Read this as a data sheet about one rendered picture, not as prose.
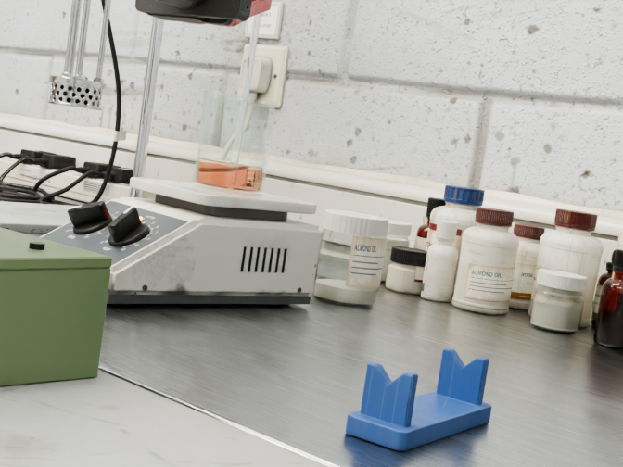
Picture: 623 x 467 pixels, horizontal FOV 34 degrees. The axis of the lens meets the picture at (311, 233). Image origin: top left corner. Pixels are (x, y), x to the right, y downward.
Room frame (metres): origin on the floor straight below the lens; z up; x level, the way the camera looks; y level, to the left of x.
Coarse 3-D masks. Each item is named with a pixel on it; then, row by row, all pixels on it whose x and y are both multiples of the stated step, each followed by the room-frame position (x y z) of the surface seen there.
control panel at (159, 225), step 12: (108, 204) 0.84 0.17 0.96; (120, 204) 0.83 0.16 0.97; (144, 216) 0.79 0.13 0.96; (156, 216) 0.79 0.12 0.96; (168, 216) 0.78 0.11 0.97; (60, 228) 0.81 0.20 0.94; (72, 228) 0.81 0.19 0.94; (156, 228) 0.76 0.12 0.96; (168, 228) 0.76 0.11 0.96; (60, 240) 0.79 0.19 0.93; (72, 240) 0.78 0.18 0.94; (84, 240) 0.78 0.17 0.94; (96, 240) 0.77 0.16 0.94; (144, 240) 0.75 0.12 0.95; (156, 240) 0.74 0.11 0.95; (96, 252) 0.75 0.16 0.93; (108, 252) 0.74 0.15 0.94; (120, 252) 0.74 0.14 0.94; (132, 252) 0.73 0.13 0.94
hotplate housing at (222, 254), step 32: (64, 224) 0.82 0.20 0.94; (192, 224) 0.76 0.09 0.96; (224, 224) 0.78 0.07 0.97; (256, 224) 0.80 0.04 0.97; (288, 224) 0.82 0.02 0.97; (160, 256) 0.74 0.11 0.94; (192, 256) 0.76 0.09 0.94; (224, 256) 0.78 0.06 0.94; (256, 256) 0.80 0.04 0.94; (288, 256) 0.82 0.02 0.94; (128, 288) 0.72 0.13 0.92; (160, 288) 0.74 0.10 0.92; (192, 288) 0.76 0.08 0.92; (224, 288) 0.78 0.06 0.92; (256, 288) 0.80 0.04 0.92; (288, 288) 0.82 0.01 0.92
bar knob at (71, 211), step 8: (72, 208) 0.80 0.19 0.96; (80, 208) 0.79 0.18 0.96; (88, 208) 0.79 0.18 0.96; (96, 208) 0.79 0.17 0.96; (104, 208) 0.79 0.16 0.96; (72, 216) 0.80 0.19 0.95; (80, 216) 0.79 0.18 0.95; (88, 216) 0.79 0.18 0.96; (96, 216) 0.79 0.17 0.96; (104, 216) 0.79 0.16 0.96; (72, 224) 0.80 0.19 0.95; (80, 224) 0.80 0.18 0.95; (88, 224) 0.79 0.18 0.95; (96, 224) 0.79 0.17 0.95; (104, 224) 0.79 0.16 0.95; (80, 232) 0.79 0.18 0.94; (88, 232) 0.79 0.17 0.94
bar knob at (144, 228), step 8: (128, 208) 0.76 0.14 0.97; (136, 208) 0.76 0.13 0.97; (120, 216) 0.75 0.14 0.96; (128, 216) 0.75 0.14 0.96; (136, 216) 0.76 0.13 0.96; (112, 224) 0.74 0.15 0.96; (120, 224) 0.74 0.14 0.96; (128, 224) 0.75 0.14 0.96; (136, 224) 0.76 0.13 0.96; (144, 224) 0.76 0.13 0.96; (112, 232) 0.74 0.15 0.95; (120, 232) 0.74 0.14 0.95; (128, 232) 0.75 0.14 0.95; (136, 232) 0.75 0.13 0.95; (144, 232) 0.75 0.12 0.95; (112, 240) 0.75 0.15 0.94; (120, 240) 0.75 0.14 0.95; (128, 240) 0.74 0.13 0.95; (136, 240) 0.75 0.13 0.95
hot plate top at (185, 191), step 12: (132, 180) 0.85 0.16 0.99; (144, 180) 0.83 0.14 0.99; (156, 180) 0.85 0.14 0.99; (168, 180) 0.88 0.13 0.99; (156, 192) 0.82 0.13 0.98; (168, 192) 0.80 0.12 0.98; (180, 192) 0.79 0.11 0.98; (192, 192) 0.78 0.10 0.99; (204, 192) 0.79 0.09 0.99; (216, 192) 0.81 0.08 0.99; (204, 204) 0.77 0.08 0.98; (216, 204) 0.77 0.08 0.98; (228, 204) 0.78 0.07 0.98; (240, 204) 0.79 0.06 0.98; (252, 204) 0.80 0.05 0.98; (264, 204) 0.80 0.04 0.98; (276, 204) 0.81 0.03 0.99; (288, 204) 0.82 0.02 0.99; (300, 204) 0.83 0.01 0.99; (312, 204) 0.84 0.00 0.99
